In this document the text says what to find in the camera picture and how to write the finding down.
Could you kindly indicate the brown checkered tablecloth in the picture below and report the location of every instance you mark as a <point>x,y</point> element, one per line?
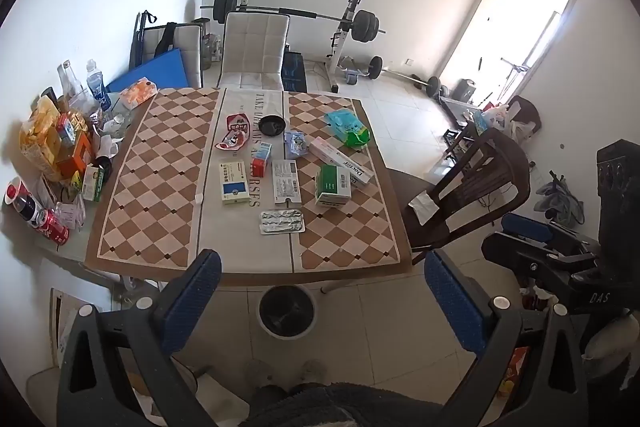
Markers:
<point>160,167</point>

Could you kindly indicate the silver blister pack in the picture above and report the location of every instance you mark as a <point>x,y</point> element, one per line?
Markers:
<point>281,222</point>

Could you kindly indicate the white squat rack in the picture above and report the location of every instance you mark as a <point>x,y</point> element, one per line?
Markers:
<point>345,32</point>

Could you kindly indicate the clear glass bottle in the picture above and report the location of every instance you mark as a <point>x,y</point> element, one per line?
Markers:
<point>71,82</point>

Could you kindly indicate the black plate barbell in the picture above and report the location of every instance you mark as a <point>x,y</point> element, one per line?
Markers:
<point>367,27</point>

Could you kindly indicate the yellow snack bag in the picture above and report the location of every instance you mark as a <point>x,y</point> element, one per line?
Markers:
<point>41,142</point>

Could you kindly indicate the small green white box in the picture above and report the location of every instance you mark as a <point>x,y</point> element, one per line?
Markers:
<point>93,183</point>

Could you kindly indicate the grey cloth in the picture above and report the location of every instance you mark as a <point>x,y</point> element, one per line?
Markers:
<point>560,202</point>

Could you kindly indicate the person's grey slipper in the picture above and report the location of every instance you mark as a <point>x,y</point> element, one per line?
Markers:
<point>314,372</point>

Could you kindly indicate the small blue packet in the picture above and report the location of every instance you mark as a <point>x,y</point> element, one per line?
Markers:
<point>296,144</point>

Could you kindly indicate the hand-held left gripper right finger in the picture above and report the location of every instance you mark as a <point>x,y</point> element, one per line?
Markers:
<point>452,302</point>

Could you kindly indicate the orange snack packet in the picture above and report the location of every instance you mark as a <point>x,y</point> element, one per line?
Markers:
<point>515,377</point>

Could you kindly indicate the long white box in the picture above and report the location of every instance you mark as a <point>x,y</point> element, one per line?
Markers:
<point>335,157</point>

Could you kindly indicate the white framed board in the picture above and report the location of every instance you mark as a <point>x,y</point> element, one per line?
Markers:
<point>62,327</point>

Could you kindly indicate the white round trash bin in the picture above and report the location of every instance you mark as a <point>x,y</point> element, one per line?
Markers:
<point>287,314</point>

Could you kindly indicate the small floor barbell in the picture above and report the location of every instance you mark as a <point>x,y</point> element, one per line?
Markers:
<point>375,67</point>

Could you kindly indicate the black blue box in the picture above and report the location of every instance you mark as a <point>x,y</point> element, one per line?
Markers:
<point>293,72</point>

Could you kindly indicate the blue label water bottle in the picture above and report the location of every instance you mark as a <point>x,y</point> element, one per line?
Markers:
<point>98,88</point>

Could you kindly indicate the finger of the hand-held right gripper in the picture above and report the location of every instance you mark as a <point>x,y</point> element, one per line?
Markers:
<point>530,259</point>
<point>525,223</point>

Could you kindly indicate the orange box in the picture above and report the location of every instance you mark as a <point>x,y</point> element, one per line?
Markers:
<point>75,157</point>

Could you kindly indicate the red white snack packet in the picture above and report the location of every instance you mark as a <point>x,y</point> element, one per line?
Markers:
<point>235,132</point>

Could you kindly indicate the white padded chair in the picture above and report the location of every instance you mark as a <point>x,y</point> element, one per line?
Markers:
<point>255,47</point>
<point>187,52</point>

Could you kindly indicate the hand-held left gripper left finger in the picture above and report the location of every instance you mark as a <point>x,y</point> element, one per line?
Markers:
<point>192,302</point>

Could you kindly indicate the red soda can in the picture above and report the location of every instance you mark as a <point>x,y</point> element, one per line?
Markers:
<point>52,227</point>

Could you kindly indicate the blue green rice bag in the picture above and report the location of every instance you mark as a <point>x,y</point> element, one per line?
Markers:
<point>345,124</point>

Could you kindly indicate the blue white medicine box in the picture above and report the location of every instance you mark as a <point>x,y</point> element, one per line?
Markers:
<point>234,182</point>

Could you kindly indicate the white tissue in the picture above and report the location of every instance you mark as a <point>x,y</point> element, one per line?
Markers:
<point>424,208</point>

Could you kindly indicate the red white milk carton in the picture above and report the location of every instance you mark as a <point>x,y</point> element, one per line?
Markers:
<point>261,159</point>

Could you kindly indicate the black ashtray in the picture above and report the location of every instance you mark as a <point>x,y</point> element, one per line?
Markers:
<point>273,126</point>

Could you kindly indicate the white flat sachet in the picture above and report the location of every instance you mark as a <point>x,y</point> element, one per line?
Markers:
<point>286,182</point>

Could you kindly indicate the dark folded frame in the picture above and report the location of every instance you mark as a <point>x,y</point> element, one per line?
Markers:
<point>139,42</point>

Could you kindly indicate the grey bucket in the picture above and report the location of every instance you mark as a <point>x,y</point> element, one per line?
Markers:
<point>465,90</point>

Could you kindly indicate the orange tissue pack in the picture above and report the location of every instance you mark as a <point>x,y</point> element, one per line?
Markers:
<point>136,94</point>

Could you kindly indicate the blue foam mat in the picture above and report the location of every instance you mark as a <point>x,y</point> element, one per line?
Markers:
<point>160,72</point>

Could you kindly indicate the white plastic bags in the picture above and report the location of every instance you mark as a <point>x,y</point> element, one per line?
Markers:
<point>505,114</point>

